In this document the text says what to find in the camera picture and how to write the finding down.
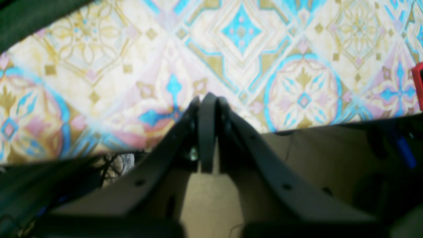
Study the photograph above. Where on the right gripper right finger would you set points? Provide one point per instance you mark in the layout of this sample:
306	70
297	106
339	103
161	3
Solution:
303	200

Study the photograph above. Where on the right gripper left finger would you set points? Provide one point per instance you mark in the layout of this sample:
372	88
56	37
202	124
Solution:
135	186

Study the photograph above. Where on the dark green long-sleeve shirt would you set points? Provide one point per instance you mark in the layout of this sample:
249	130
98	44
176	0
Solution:
21	18

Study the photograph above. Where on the colourful patterned tablecloth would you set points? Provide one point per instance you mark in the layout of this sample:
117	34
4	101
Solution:
116	74

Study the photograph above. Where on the orange clamp lower right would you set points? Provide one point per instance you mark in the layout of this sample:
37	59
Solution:
417	74

